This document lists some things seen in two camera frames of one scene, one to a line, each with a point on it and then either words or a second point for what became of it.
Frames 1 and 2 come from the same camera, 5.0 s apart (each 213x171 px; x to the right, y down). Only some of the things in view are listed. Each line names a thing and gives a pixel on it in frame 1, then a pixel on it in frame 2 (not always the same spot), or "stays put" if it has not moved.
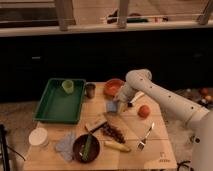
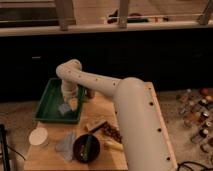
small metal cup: (90, 89) stays put
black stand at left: (3, 147) stays put
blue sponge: (112, 106) to (63, 108)
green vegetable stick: (85, 153) stays put
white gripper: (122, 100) to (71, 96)
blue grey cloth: (66, 146) stays put
